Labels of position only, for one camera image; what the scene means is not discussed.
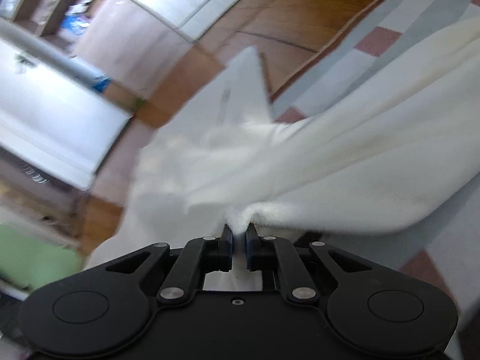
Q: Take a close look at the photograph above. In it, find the white fleece zip jacket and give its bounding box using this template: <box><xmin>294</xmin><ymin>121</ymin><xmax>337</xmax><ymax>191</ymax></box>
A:
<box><xmin>87</xmin><ymin>18</ymin><xmax>479</xmax><ymax>267</ymax></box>

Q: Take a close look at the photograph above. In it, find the green board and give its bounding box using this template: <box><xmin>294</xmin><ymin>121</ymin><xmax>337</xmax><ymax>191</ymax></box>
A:
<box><xmin>1</xmin><ymin>224</ymin><xmax>84</xmax><ymax>292</ymax></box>

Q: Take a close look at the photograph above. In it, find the white door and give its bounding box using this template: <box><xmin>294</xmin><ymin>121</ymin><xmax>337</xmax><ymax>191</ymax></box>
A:
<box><xmin>1</xmin><ymin>41</ymin><xmax>132</xmax><ymax>190</ymax></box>

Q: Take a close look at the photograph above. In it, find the striped pink grey rug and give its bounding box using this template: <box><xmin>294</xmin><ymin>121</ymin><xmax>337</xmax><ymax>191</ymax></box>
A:
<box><xmin>271</xmin><ymin>0</ymin><xmax>480</xmax><ymax>360</ymax></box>

